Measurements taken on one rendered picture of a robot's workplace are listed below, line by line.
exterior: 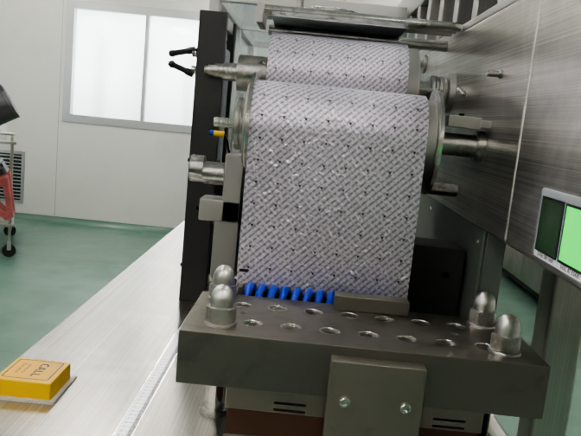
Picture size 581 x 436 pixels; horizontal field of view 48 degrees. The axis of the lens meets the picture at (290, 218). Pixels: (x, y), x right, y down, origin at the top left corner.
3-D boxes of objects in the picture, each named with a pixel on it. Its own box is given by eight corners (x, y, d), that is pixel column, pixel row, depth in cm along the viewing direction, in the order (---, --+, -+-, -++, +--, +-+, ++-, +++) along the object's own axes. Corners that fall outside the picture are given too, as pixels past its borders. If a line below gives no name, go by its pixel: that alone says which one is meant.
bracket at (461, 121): (440, 125, 94) (442, 112, 93) (480, 130, 94) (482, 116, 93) (447, 126, 89) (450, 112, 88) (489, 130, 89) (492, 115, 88)
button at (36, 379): (17, 374, 85) (18, 356, 85) (70, 379, 85) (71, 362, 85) (-8, 396, 78) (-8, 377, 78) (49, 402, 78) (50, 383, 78)
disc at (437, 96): (413, 189, 100) (425, 91, 98) (417, 189, 100) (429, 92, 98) (431, 200, 85) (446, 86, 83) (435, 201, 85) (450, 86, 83)
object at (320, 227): (235, 292, 90) (246, 158, 87) (405, 309, 89) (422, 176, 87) (235, 293, 89) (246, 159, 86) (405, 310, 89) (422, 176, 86)
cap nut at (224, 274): (209, 293, 84) (213, 259, 84) (238, 297, 84) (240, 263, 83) (205, 301, 81) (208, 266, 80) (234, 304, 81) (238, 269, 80)
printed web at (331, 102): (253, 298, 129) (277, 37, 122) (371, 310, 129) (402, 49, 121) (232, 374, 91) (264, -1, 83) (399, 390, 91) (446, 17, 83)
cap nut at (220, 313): (206, 317, 75) (209, 278, 74) (238, 319, 75) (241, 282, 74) (201, 326, 71) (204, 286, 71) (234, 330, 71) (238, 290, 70)
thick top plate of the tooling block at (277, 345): (199, 334, 86) (202, 290, 85) (499, 364, 86) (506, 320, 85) (175, 382, 70) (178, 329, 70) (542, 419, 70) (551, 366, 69)
